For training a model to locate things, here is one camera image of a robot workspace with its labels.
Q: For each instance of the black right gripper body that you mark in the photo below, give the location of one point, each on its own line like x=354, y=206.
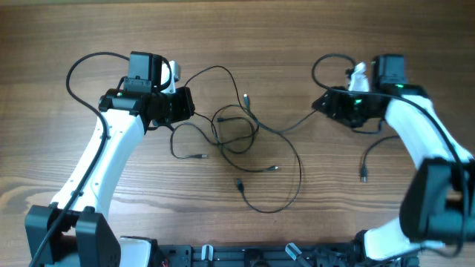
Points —
x=352, y=109

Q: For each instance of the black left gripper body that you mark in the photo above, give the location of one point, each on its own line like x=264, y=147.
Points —
x=174, y=107

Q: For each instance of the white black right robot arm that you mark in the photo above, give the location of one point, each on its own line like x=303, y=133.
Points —
x=437, y=212

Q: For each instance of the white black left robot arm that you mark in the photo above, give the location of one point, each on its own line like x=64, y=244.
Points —
x=73, y=229

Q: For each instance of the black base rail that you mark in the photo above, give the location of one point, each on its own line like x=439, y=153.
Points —
x=319, y=255

